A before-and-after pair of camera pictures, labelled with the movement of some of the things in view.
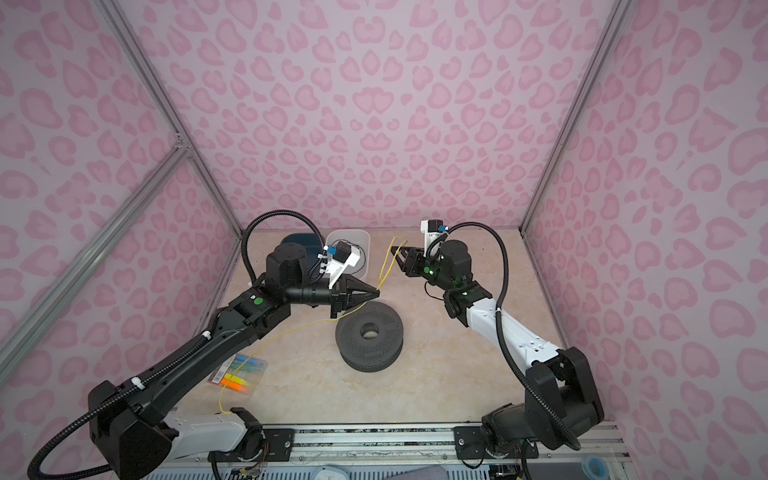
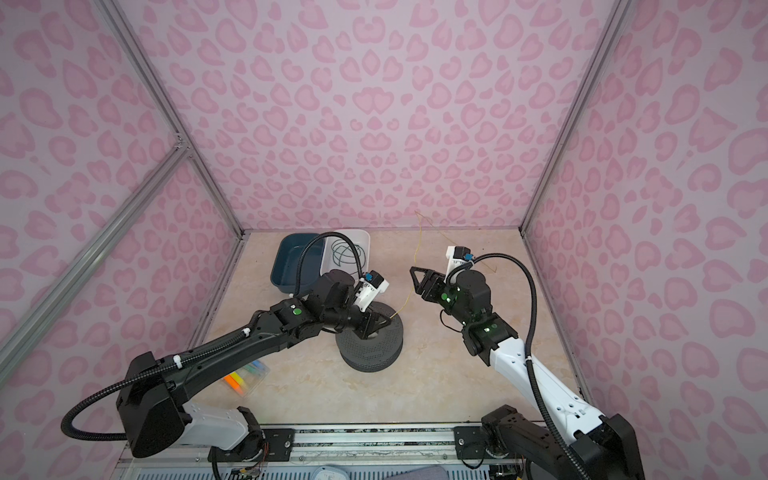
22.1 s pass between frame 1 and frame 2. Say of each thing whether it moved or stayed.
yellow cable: moved
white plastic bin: stayed
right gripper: moved
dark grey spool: stayed
